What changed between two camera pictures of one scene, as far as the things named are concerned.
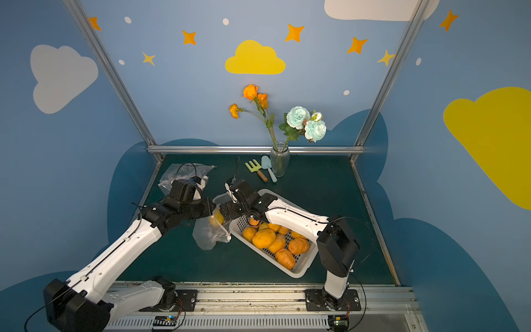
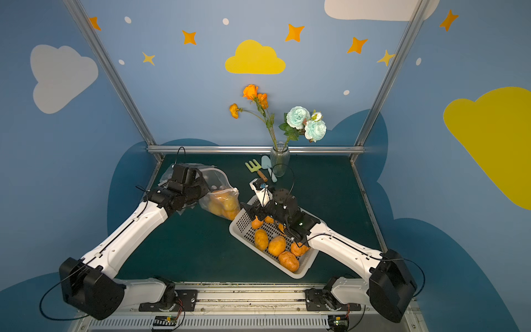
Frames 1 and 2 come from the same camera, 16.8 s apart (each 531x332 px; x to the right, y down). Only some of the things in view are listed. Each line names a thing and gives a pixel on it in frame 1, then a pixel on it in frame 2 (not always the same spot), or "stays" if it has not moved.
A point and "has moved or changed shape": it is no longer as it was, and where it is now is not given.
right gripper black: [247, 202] to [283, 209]
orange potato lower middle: [278, 244] stays
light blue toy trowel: [266, 163] stays
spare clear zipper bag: [175, 171] stays
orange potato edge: [249, 233] to [261, 239]
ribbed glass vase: [280, 157] stays
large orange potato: [264, 238] has moved or changed shape
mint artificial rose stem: [299, 121] stays
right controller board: [340, 323] stays
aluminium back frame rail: [254, 149] stays
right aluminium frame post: [420, 8] stays
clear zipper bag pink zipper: [210, 231] to [222, 199]
